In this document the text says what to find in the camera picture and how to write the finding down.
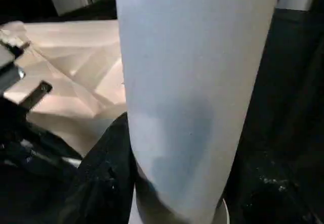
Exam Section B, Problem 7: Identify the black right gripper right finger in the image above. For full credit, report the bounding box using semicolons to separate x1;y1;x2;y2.
223;132;324;224

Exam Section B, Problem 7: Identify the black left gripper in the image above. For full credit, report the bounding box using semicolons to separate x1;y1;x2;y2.
0;41;84;170

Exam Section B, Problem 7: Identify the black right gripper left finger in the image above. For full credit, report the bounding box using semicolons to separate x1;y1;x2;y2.
63;111;139;224

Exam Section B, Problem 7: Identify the white plastic table top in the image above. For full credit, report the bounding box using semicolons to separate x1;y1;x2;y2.
0;18;128;159

